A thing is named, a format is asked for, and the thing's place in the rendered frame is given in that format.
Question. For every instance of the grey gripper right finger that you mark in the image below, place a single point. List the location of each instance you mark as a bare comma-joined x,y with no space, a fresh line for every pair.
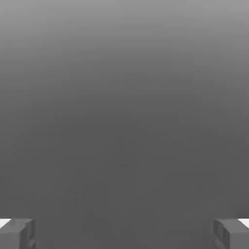
231,235

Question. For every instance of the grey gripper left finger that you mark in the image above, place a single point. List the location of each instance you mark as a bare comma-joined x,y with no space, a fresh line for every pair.
17,234

